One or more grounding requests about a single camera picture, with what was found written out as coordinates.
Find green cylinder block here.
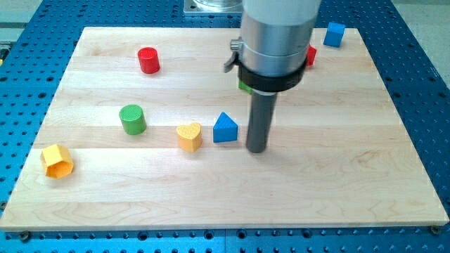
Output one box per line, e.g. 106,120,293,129
119,104,147,135

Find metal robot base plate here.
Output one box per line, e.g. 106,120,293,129
184,0,243,14

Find yellow heart block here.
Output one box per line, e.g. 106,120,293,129
176,122,203,153

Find red cylinder block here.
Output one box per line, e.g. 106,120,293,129
137,47,160,74

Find blue cube block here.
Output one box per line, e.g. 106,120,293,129
323,22,346,48

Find wooden board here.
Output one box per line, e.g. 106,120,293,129
1,27,449,231

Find yellow hexagon block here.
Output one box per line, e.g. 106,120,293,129
40,144,74,179

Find blue triangle block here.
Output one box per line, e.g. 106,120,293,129
213,112,238,143

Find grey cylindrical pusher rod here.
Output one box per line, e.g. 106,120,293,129
246,89,277,153

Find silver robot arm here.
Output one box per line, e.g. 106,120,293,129
224,0,321,93

